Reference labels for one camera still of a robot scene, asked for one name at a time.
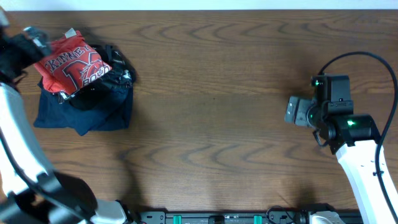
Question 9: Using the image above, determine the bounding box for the orange red t-shirt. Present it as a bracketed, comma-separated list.
[34, 29, 112, 95]

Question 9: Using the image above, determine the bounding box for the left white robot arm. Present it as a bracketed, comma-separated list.
[1, 13, 135, 224]

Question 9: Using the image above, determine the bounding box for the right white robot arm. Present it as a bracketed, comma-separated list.
[285, 96, 397, 223]

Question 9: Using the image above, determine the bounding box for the navy blue folded shirt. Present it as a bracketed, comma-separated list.
[34, 82, 133, 136]

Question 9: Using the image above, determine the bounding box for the black printed folded shirt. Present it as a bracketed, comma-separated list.
[57, 45, 136, 111]

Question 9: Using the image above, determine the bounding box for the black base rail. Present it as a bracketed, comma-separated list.
[136, 203, 364, 224]

